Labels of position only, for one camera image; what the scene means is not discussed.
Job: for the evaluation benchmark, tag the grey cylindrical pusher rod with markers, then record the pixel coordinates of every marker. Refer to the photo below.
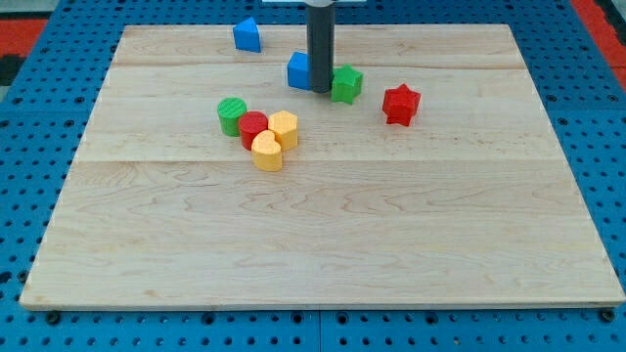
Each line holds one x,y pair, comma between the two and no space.
320,31

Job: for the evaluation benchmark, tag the red cylinder block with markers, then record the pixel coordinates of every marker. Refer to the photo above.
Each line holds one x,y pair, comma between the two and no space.
251,124

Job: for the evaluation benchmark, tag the light wooden board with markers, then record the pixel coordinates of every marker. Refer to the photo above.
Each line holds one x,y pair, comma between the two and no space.
472,206

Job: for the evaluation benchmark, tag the green cylinder block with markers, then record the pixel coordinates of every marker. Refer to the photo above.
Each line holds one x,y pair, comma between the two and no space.
229,111

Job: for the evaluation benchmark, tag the blue cube block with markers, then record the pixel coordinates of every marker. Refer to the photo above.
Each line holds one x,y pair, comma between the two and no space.
298,71

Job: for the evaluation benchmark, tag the yellow heart block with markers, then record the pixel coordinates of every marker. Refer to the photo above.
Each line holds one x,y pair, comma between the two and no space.
267,152

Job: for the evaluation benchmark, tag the red star block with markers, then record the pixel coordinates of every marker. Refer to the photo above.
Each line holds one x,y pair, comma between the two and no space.
400,105

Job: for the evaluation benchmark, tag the green star block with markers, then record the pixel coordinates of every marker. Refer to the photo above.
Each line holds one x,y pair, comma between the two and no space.
346,84

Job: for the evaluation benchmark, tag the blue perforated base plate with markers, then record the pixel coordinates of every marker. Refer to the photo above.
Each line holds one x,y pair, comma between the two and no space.
49,102

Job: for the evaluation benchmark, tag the blue triangular block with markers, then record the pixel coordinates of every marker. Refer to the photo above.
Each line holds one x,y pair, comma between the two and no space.
247,36

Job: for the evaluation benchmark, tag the yellow hexagon block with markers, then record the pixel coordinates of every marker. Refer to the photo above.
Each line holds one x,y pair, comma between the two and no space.
284,124

